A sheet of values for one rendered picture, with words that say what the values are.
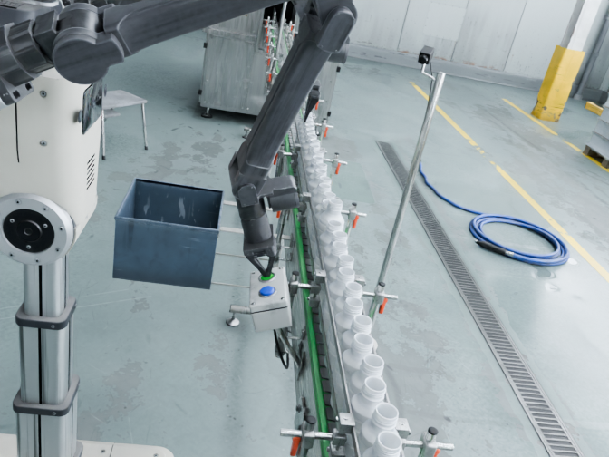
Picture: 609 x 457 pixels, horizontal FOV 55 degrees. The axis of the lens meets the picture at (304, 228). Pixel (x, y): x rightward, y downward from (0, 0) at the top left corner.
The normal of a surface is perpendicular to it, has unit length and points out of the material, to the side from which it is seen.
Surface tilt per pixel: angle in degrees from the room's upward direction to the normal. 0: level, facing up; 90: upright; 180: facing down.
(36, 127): 90
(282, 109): 110
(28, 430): 90
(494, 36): 90
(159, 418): 0
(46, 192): 101
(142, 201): 90
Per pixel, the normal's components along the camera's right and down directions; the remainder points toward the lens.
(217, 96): 0.07, 0.45
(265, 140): 0.15, 0.74
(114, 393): 0.18, -0.88
